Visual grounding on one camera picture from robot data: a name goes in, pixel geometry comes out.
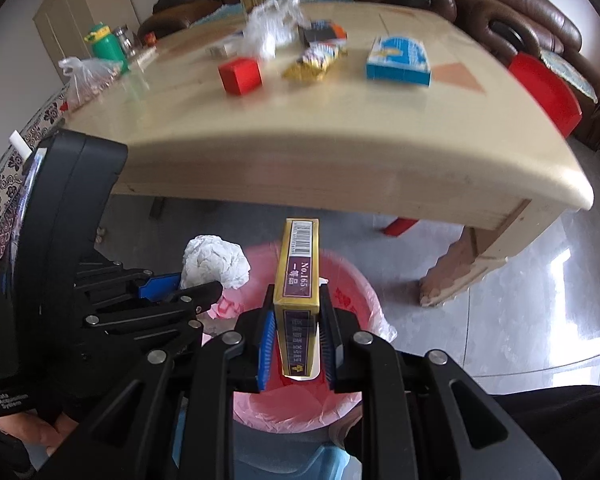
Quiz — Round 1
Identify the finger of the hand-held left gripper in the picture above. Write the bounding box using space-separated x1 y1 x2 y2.
75 260 183 307
82 280 224 362

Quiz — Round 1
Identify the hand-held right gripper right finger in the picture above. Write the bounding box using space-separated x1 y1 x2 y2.
317 282 563 480

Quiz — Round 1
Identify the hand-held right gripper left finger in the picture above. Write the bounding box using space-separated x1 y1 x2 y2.
35 284 281 480

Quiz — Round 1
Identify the white tissue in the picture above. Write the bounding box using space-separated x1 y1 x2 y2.
180 235 252 291

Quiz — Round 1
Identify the yellow purple cardboard box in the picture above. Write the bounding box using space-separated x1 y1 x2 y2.
272 217 324 380

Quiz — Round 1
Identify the pink lined trash bin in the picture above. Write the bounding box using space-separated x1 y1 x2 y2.
195 242 397 435

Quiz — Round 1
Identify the clear plastic bag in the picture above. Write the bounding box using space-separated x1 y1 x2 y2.
58 56 126 113
240 0 311 61

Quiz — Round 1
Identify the dark box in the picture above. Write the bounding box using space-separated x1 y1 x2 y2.
298 20 348 46

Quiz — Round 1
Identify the person's left hand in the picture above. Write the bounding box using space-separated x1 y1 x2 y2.
0 404 81 457

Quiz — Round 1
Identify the floral patterned cloth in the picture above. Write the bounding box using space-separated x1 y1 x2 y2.
0 85 72 261

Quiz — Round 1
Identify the filled clear plastic bag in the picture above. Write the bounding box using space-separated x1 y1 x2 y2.
58 56 126 113

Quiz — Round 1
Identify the red plastic stool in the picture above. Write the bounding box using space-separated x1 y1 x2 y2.
507 53 583 138
382 217 419 239

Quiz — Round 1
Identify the green bottle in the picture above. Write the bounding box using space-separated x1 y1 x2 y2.
83 23 131 73

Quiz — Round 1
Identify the small glass jar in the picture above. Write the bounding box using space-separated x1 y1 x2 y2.
112 25 142 58

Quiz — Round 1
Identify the beige cabinet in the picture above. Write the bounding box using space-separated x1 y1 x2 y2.
32 0 146 61

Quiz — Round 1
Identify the beige wooden table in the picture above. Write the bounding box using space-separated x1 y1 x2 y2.
62 0 595 311

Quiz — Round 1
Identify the red cardboard box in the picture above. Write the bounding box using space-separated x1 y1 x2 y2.
218 57 264 96

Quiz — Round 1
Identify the small white box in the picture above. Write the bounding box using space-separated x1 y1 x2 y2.
210 40 244 59

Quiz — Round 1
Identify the person's dark clothing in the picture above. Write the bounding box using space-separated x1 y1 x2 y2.
490 385 600 480

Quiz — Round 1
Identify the gold snack packet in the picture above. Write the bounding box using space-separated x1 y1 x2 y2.
281 42 348 83

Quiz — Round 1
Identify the blue white cardboard box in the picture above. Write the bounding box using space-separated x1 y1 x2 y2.
365 36 432 87

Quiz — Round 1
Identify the blue armchair mat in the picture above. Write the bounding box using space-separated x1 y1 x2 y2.
540 50 600 106

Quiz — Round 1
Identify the brown leather armchair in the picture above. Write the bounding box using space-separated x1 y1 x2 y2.
449 0 600 171

